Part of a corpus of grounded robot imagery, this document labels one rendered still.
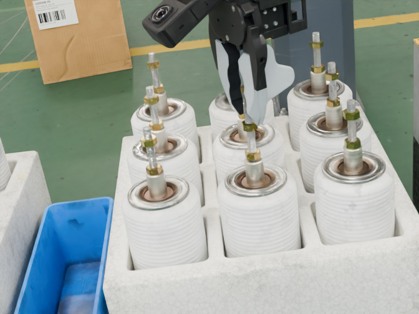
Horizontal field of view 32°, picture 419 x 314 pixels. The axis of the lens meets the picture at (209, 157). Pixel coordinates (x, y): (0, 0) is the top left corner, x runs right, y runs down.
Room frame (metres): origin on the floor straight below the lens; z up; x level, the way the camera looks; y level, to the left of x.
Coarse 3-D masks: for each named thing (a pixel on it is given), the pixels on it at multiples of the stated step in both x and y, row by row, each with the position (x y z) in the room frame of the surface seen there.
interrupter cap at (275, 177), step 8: (240, 168) 0.79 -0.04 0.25; (264, 168) 0.78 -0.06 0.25; (272, 168) 0.77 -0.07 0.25; (280, 168) 0.77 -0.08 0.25; (232, 176) 0.77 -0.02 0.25; (240, 176) 0.77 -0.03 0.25; (264, 176) 0.76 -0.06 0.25; (272, 176) 0.76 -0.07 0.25; (280, 176) 0.75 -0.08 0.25; (224, 184) 0.75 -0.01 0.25; (232, 184) 0.75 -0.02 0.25; (240, 184) 0.75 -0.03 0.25; (248, 184) 0.75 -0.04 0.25; (264, 184) 0.74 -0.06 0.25; (272, 184) 0.74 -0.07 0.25; (280, 184) 0.73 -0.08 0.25; (232, 192) 0.73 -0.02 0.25; (240, 192) 0.73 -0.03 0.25; (248, 192) 0.73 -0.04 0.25; (256, 192) 0.73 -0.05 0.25; (264, 192) 0.72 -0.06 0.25; (272, 192) 0.72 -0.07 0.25
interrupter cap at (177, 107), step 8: (144, 104) 1.02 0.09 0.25; (168, 104) 1.01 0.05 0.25; (176, 104) 1.00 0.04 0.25; (184, 104) 1.00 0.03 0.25; (144, 112) 0.99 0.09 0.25; (168, 112) 0.99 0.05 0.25; (176, 112) 0.98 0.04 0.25; (184, 112) 0.98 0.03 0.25; (144, 120) 0.97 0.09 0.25; (168, 120) 0.96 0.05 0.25
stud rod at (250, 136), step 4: (244, 112) 0.76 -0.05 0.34; (244, 116) 0.76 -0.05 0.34; (248, 116) 0.75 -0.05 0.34; (248, 120) 0.75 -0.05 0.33; (252, 120) 0.75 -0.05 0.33; (248, 132) 0.75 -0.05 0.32; (252, 132) 0.75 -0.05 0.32; (248, 136) 0.75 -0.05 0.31; (252, 136) 0.75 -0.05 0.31; (248, 140) 0.75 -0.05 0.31; (252, 140) 0.75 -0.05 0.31; (248, 144) 0.75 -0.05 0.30; (252, 144) 0.75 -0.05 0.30; (248, 148) 0.76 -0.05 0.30; (252, 148) 0.75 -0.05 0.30; (252, 152) 0.75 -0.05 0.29; (256, 160) 0.75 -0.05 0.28
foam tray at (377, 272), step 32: (288, 128) 1.04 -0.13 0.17; (288, 160) 0.92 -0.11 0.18; (416, 224) 0.72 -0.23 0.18; (128, 256) 0.75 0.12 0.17; (224, 256) 0.76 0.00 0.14; (256, 256) 0.70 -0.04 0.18; (288, 256) 0.69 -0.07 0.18; (320, 256) 0.68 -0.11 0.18; (352, 256) 0.68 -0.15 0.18; (384, 256) 0.68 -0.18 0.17; (416, 256) 0.67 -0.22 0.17; (128, 288) 0.68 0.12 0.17; (160, 288) 0.68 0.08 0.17; (192, 288) 0.68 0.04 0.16; (224, 288) 0.68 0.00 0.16; (256, 288) 0.68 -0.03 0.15; (288, 288) 0.68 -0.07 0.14; (320, 288) 0.68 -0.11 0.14; (352, 288) 0.68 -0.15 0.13; (384, 288) 0.68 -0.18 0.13; (416, 288) 0.67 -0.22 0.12
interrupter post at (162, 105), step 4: (164, 92) 0.99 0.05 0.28; (160, 96) 0.98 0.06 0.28; (164, 96) 0.99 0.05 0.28; (160, 100) 0.98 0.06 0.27; (164, 100) 0.99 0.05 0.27; (160, 104) 0.98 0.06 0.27; (164, 104) 0.99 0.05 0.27; (160, 108) 0.98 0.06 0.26; (164, 108) 0.99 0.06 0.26; (168, 108) 0.99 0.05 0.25; (160, 112) 0.98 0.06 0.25; (164, 112) 0.98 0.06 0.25
